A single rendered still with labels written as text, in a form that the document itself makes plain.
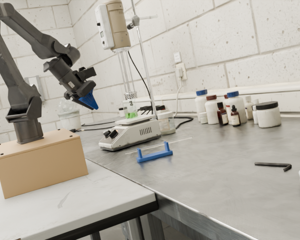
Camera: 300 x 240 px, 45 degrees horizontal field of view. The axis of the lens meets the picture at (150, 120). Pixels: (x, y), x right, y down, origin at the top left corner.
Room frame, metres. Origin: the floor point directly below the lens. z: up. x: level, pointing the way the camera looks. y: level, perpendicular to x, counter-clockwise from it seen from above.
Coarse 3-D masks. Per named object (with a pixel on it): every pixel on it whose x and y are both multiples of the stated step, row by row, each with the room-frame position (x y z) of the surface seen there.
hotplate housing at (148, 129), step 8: (144, 120) 1.30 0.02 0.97; (152, 120) 1.29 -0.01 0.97; (120, 128) 1.28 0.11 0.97; (128, 128) 1.25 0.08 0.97; (136, 128) 1.26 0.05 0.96; (144, 128) 1.27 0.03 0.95; (152, 128) 1.29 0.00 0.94; (120, 136) 1.23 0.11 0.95; (128, 136) 1.24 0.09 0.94; (136, 136) 1.25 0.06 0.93; (144, 136) 1.27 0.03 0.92; (152, 136) 1.28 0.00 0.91; (160, 136) 1.30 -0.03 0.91; (104, 144) 1.27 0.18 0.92; (112, 144) 1.21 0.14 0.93; (120, 144) 1.22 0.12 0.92; (128, 144) 1.24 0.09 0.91
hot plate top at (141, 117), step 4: (140, 116) 1.35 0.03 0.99; (144, 116) 1.32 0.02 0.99; (148, 116) 1.29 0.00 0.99; (152, 116) 1.30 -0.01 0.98; (120, 120) 1.34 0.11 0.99; (124, 120) 1.31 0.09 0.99; (128, 120) 1.28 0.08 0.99; (132, 120) 1.26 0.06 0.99; (136, 120) 1.27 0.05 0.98; (140, 120) 1.27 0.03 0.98
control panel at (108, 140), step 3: (111, 129) 1.34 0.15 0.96; (117, 129) 1.30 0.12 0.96; (120, 129) 1.27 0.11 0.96; (123, 129) 1.25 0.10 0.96; (120, 132) 1.24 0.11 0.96; (117, 135) 1.24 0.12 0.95; (102, 138) 1.33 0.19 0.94; (105, 138) 1.30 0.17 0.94; (108, 138) 1.28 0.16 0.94; (114, 138) 1.24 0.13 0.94; (102, 141) 1.29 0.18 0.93; (105, 141) 1.27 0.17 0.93; (108, 141) 1.25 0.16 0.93; (111, 141) 1.23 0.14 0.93
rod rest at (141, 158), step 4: (168, 144) 0.99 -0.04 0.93; (168, 148) 0.99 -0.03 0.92; (140, 152) 0.97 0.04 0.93; (156, 152) 1.01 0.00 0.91; (160, 152) 1.00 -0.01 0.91; (164, 152) 0.98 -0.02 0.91; (168, 152) 0.98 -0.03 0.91; (172, 152) 0.99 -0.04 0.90; (140, 156) 0.97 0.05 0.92; (144, 156) 0.99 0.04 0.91; (148, 156) 0.98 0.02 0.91; (152, 156) 0.97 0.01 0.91; (156, 156) 0.98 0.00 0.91; (160, 156) 0.98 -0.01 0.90; (140, 160) 0.97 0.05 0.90; (144, 160) 0.97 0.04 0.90
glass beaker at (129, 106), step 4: (124, 100) 1.36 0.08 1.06; (128, 100) 1.32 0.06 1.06; (132, 100) 1.33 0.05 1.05; (124, 104) 1.32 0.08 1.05; (128, 104) 1.32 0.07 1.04; (132, 104) 1.32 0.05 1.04; (124, 108) 1.33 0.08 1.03; (128, 108) 1.32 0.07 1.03; (132, 108) 1.32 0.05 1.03; (136, 108) 1.34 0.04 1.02; (124, 112) 1.34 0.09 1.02; (128, 112) 1.32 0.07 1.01; (132, 112) 1.32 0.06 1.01; (136, 112) 1.33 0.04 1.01; (128, 116) 1.32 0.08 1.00; (132, 116) 1.32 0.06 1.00; (136, 116) 1.33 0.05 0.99
